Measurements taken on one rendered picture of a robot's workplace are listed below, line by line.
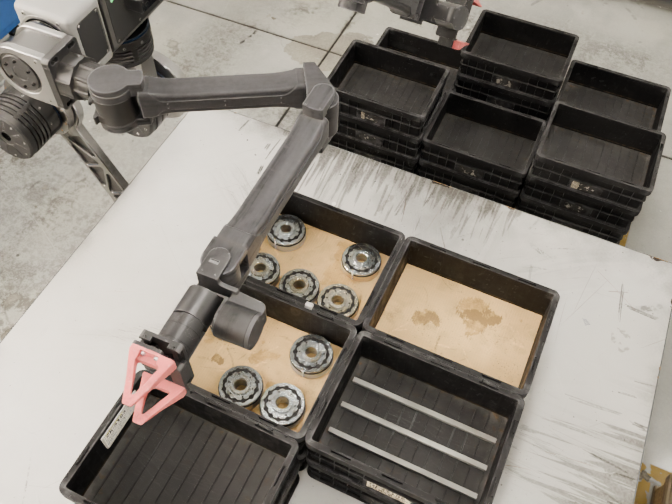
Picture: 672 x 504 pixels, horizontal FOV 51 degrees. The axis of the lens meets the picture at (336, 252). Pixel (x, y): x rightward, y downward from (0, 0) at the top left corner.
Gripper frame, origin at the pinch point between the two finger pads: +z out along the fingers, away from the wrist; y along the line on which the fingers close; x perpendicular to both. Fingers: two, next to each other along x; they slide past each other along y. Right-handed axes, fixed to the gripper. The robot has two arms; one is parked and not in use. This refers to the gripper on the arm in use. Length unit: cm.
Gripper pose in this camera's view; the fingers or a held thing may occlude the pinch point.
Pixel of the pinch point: (135, 409)
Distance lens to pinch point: 101.7
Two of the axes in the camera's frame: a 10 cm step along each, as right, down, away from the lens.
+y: -0.1, 5.8, 8.1
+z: -3.9, 7.5, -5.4
